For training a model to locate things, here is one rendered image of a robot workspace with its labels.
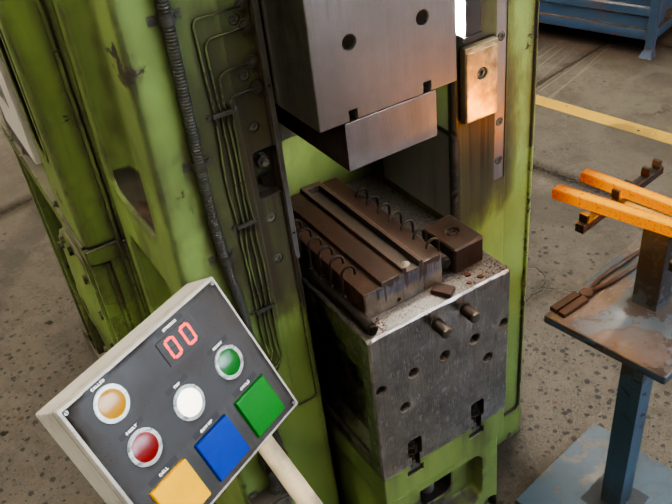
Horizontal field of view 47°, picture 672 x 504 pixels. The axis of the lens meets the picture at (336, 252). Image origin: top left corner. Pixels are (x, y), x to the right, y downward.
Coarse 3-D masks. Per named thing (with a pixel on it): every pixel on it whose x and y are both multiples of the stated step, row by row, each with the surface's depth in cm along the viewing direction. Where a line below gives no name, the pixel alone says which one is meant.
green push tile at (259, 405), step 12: (252, 384) 129; (264, 384) 130; (240, 396) 127; (252, 396) 128; (264, 396) 130; (276, 396) 132; (240, 408) 126; (252, 408) 128; (264, 408) 129; (276, 408) 131; (252, 420) 127; (264, 420) 129
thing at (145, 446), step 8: (144, 432) 114; (136, 440) 113; (144, 440) 114; (152, 440) 115; (136, 448) 113; (144, 448) 114; (152, 448) 115; (136, 456) 113; (144, 456) 114; (152, 456) 115
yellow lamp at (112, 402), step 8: (104, 392) 111; (112, 392) 112; (120, 392) 113; (104, 400) 111; (112, 400) 112; (120, 400) 113; (104, 408) 111; (112, 408) 112; (120, 408) 113; (104, 416) 111; (112, 416) 112
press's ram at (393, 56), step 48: (288, 0) 121; (336, 0) 120; (384, 0) 125; (432, 0) 130; (288, 48) 127; (336, 48) 124; (384, 48) 129; (432, 48) 135; (288, 96) 135; (336, 96) 128; (384, 96) 134
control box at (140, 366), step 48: (192, 288) 128; (144, 336) 118; (192, 336) 123; (240, 336) 130; (96, 384) 111; (144, 384) 116; (192, 384) 122; (240, 384) 128; (96, 432) 110; (192, 432) 120; (240, 432) 126; (96, 480) 113; (144, 480) 113
